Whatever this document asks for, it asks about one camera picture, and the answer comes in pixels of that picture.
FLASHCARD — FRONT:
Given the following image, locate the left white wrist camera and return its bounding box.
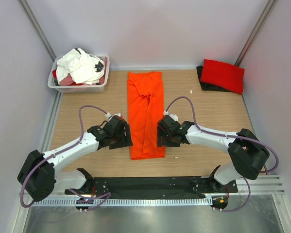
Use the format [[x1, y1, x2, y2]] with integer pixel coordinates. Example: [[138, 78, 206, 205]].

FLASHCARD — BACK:
[[105, 112, 122, 119]]

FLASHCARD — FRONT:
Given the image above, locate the slotted grey cable duct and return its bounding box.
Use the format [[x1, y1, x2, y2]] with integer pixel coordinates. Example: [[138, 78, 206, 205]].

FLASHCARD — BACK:
[[33, 196, 213, 207]]

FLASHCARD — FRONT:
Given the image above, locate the crumpled white t shirt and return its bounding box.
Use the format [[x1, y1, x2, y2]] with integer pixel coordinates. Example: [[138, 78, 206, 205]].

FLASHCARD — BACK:
[[56, 48, 105, 86]]

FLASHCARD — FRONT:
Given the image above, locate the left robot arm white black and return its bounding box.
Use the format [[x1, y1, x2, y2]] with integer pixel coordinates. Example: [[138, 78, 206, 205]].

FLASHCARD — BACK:
[[17, 114, 133, 202]]

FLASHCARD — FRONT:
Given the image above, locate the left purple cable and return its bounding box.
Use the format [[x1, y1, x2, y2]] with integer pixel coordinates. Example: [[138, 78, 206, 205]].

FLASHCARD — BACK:
[[19, 104, 112, 211]]

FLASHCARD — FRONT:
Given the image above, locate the pink garment in basket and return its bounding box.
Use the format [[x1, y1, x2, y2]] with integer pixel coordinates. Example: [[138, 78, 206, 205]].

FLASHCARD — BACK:
[[58, 74, 75, 86]]

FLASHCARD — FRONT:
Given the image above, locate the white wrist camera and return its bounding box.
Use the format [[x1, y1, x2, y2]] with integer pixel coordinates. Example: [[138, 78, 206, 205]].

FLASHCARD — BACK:
[[105, 112, 122, 119], [163, 111, 178, 121]]

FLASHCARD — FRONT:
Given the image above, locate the orange t shirt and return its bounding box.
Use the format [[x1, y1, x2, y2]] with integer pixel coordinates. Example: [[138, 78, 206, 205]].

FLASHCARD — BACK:
[[127, 71, 165, 160]]

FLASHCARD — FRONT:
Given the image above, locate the folded red t shirt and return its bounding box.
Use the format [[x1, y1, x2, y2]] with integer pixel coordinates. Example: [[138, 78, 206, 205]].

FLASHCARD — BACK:
[[201, 59, 245, 95]]

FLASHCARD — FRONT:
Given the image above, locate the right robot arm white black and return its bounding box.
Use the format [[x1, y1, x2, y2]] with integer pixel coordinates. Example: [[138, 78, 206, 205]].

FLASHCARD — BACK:
[[157, 115, 270, 192]]

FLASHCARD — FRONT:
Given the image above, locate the folded black t shirt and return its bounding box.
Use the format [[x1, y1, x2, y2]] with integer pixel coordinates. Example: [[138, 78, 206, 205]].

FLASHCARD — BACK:
[[196, 66, 230, 92]]

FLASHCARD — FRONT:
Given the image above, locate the white plastic basket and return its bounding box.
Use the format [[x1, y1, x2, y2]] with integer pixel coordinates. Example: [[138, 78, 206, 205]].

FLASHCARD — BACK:
[[48, 55, 110, 94]]

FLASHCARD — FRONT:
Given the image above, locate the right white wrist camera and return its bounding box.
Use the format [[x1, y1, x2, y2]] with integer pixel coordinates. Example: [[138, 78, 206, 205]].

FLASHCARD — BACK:
[[163, 111, 178, 121]]

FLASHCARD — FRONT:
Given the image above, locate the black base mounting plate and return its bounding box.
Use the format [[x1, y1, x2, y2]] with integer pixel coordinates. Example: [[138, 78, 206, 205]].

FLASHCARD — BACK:
[[75, 176, 238, 200]]

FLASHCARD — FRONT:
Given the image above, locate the red garment in basket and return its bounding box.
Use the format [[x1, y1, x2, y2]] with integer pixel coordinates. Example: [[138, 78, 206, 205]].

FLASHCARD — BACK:
[[52, 69, 58, 85]]

